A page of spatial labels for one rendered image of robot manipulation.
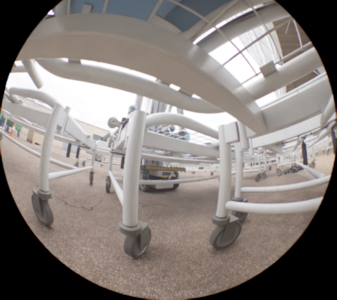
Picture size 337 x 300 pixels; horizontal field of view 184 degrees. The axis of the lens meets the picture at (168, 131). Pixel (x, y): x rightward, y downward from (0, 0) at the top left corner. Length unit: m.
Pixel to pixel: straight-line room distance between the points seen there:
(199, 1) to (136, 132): 0.30
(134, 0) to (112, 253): 0.58
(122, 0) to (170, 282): 0.56
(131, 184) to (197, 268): 0.33
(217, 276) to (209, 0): 0.58
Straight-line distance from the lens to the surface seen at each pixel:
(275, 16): 0.26
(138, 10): 0.20
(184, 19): 0.22
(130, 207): 0.26
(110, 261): 0.40
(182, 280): 0.37
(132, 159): 0.24
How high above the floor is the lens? 0.32
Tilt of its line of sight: 19 degrees up
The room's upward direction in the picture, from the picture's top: 4 degrees clockwise
